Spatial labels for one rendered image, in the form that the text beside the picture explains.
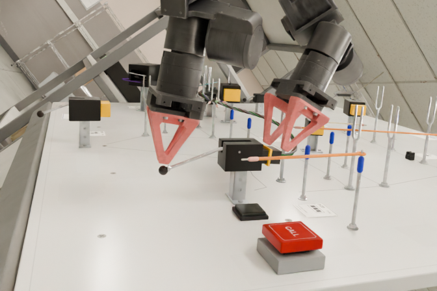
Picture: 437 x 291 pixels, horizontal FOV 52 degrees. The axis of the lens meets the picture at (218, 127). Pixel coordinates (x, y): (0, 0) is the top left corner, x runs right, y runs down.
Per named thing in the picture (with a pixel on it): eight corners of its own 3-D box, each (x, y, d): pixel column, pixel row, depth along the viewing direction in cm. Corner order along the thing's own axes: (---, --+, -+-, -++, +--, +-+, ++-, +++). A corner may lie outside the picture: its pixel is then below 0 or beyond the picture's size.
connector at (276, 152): (243, 157, 68) (245, 144, 67) (271, 158, 69) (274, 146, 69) (252, 163, 65) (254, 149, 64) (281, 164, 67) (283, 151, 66)
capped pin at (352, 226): (344, 227, 59) (354, 149, 57) (351, 225, 60) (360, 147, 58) (354, 231, 58) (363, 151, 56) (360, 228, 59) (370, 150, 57)
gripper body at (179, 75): (189, 104, 67) (199, 56, 66) (204, 116, 57) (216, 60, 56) (146, 97, 65) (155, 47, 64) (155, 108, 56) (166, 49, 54)
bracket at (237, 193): (224, 193, 69) (226, 162, 68) (239, 193, 70) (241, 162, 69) (233, 204, 65) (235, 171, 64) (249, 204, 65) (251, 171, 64)
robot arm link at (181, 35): (183, 10, 63) (164, 2, 58) (227, 17, 61) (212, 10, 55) (173, 58, 64) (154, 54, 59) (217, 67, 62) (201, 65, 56)
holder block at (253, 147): (216, 163, 67) (218, 138, 67) (251, 162, 69) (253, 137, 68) (224, 171, 63) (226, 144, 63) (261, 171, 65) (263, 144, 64)
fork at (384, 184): (391, 188, 77) (403, 106, 74) (383, 188, 76) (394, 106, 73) (384, 184, 79) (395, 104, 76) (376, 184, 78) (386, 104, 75)
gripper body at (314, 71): (296, 106, 75) (316, 67, 75) (333, 113, 65) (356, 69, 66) (266, 88, 72) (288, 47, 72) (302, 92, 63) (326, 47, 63)
